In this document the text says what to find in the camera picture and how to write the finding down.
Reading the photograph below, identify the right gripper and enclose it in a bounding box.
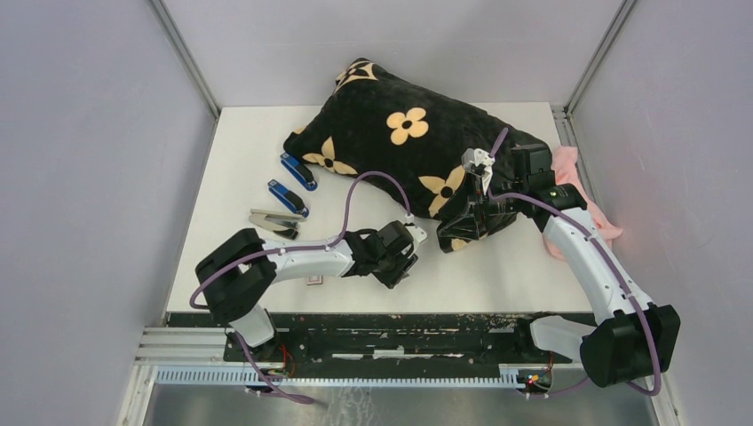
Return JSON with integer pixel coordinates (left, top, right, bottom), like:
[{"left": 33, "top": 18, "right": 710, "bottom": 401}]
[{"left": 439, "top": 169, "right": 527, "bottom": 241}]

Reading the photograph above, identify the red white staple box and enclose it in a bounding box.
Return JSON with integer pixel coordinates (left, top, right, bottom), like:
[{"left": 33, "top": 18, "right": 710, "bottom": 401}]
[{"left": 305, "top": 275, "right": 324, "bottom": 286}]

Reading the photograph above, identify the grey beige stapler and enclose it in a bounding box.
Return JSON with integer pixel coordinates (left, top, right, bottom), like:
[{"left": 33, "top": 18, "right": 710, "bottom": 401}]
[{"left": 248, "top": 209, "right": 305, "bottom": 241}]

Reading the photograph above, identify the blue stapler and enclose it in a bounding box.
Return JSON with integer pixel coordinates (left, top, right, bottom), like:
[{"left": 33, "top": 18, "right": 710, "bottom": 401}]
[
  {"left": 280, "top": 152, "right": 318, "bottom": 192},
  {"left": 267, "top": 179, "right": 310, "bottom": 217}
]

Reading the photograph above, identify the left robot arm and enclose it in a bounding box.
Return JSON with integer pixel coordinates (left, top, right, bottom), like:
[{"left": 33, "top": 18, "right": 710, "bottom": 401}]
[{"left": 189, "top": 221, "right": 427, "bottom": 361}]

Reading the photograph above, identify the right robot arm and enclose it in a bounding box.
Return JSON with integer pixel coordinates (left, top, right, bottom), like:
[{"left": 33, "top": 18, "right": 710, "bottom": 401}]
[{"left": 437, "top": 145, "right": 681, "bottom": 396}]

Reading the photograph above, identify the black pillow with beige flowers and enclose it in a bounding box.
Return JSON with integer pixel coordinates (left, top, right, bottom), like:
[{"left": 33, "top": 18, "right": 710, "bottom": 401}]
[{"left": 283, "top": 58, "right": 542, "bottom": 223}]

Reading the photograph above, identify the pink cloth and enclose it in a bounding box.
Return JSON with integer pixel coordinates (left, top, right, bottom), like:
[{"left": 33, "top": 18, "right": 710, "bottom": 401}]
[{"left": 543, "top": 146, "right": 623, "bottom": 263}]

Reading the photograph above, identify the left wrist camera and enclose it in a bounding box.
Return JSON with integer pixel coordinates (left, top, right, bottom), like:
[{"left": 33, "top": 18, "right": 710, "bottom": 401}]
[{"left": 403, "top": 221, "right": 428, "bottom": 246}]

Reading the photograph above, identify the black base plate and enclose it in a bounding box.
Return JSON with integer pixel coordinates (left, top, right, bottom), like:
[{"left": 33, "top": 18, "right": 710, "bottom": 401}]
[{"left": 164, "top": 312, "right": 592, "bottom": 381}]

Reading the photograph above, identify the white cable duct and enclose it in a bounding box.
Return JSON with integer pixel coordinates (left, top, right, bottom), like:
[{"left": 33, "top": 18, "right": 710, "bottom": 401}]
[{"left": 155, "top": 366, "right": 533, "bottom": 391}]

